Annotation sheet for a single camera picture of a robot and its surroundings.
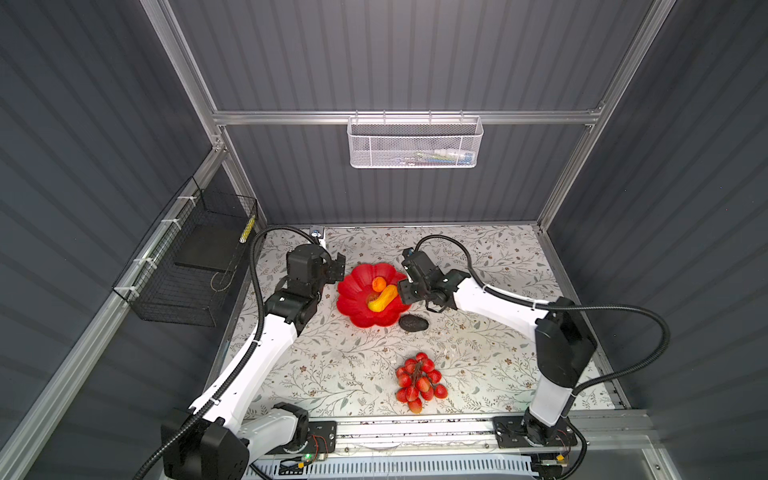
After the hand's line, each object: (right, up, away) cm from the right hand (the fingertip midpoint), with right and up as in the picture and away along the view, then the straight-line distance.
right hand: (408, 288), depth 89 cm
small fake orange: (-9, 0, +10) cm, 14 cm away
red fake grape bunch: (+2, -23, -12) cm, 26 cm away
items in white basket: (+10, +41, +5) cm, 42 cm away
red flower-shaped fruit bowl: (-18, -2, +12) cm, 22 cm away
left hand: (-25, +11, -12) cm, 29 cm away
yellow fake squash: (-6, -2, +6) cm, 9 cm away
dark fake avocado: (+1, -11, 0) cm, 11 cm away
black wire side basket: (-56, +6, -16) cm, 59 cm away
